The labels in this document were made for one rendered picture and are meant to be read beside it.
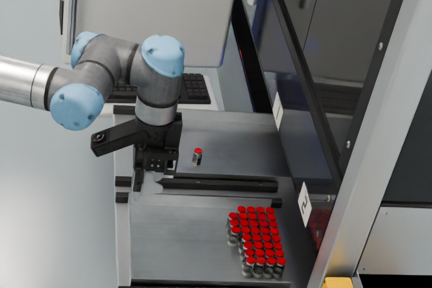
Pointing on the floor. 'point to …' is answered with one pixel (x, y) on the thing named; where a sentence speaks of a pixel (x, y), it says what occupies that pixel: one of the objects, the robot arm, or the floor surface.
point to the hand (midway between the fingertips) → (133, 194)
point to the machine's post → (380, 132)
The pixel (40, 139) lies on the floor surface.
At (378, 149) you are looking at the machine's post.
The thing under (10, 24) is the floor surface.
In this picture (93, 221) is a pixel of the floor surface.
